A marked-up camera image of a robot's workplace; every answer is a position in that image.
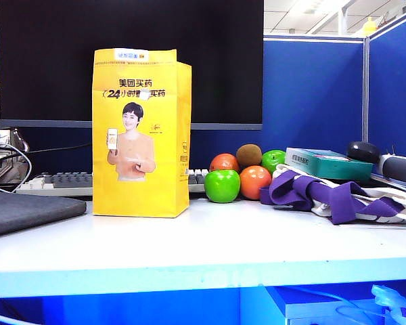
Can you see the yellow printed paper bag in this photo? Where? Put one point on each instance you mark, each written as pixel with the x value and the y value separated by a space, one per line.
pixel 162 142

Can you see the purple white cloth bag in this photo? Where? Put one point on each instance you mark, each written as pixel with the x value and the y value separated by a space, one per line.
pixel 345 199

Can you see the red orange fruit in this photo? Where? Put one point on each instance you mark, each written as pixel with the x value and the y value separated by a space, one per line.
pixel 224 162

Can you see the large green apple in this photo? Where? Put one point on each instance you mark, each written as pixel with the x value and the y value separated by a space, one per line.
pixel 222 186

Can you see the brown kiwi fruit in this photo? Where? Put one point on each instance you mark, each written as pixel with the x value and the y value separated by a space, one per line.
pixel 249 155

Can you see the glossy orange fruit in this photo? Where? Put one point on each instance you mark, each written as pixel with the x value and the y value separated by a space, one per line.
pixel 255 182

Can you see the small green apple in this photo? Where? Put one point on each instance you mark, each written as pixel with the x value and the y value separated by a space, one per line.
pixel 273 160

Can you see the teal white cardboard box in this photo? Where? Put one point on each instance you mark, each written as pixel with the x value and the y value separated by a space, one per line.
pixel 338 168

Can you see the grey white mechanical keyboard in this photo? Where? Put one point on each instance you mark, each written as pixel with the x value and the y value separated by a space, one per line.
pixel 61 179

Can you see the black computer monitor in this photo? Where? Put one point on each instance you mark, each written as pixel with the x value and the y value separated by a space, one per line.
pixel 54 67

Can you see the dark grey fabric pad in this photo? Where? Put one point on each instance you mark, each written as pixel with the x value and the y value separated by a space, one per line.
pixel 27 210

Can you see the white box under table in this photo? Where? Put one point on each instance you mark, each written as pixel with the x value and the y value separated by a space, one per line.
pixel 325 313

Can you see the grey white cylindrical device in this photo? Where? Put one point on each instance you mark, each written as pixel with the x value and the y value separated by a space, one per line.
pixel 401 168

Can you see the yellow plastic bottle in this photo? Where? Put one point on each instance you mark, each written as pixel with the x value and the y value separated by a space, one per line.
pixel 369 27

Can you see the clear plastic wrap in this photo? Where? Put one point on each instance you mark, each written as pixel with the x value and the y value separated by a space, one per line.
pixel 397 304

